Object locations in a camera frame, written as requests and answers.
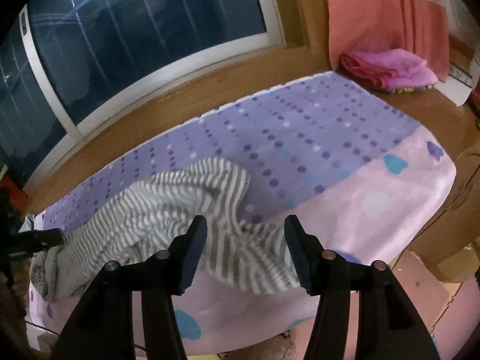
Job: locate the grey white striped garment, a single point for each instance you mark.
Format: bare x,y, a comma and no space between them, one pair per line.
157,210

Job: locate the white framed window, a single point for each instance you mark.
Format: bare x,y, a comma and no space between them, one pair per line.
150,26

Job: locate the pink folded blanket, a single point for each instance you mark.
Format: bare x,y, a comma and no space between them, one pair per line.
397,63

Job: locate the purple dotted bed sheet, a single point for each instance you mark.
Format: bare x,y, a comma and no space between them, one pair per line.
318,138

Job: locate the pink striped curtain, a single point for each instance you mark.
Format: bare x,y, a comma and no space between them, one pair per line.
375,15

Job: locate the white paper sheet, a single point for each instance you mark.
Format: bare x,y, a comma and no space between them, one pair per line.
455,86

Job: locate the red box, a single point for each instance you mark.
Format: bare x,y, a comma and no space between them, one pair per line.
13,191

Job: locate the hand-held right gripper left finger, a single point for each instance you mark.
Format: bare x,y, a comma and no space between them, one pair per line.
195,251

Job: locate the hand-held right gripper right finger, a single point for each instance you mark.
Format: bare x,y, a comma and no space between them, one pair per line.
298,255

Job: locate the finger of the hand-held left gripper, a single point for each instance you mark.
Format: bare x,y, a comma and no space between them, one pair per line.
37,238

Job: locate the floral folded cloth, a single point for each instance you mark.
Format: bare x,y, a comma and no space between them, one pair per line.
412,89

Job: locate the wooden platform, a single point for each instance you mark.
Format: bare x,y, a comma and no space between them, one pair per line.
150,120

